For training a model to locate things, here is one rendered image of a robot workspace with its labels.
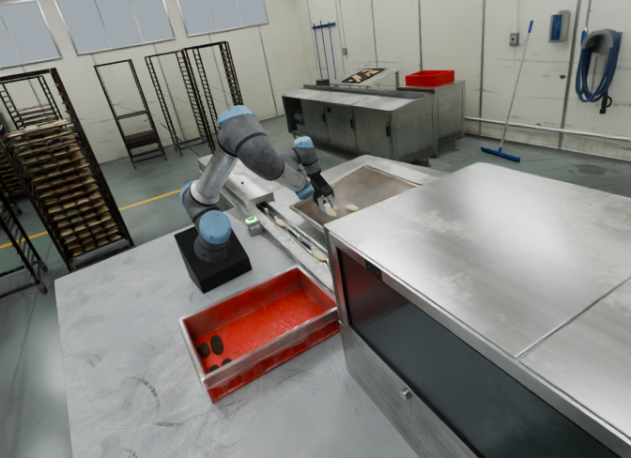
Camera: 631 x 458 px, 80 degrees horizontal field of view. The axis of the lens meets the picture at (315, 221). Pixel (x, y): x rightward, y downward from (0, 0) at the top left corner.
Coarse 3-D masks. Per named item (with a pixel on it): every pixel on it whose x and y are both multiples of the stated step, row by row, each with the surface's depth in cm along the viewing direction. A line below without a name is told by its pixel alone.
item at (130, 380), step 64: (128, 256) 197; (256, 256) 176; (64, 320) 155; (128, 320) 148; (128, 384) 118; (192, 384) 114; (256, 384) 110; (320, 384) 107; (128, 448) 99; (192, 448) 96; (256, 448) 93; (320, 448) 90; (384, 448) 88
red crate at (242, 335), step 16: (272, 304) 142; (288, 304) 140; (304, 304) 138; (240, 320) 136; (256, 320) 135; (272, 320) 134; (288, 320) 132; (304, 320) 131; (208, 336) 132; (224, 336) 130; (240, 336) 129; (256, 336) 128; (272, 336) 126; (320, 336) 120; (224, 352) 123; (240, 352) 122; (288, 352) 115; (208, 368) 118; (256, 368) 111; (272, 368) 113; (240, 384) 110
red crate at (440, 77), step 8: (416, 72) 494; (424, 72) 500; (432, 72) 490; (440, 72) 479; (448, 72) 456; (408, 80) 483; (416, 80) 472; (424, 80) 461; (432, 80) 452; (440, 80) 454; (448, 80) 461
